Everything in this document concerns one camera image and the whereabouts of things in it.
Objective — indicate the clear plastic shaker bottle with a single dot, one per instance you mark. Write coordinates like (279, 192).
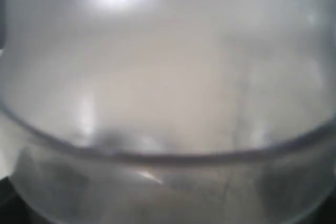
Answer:
(169, 111)

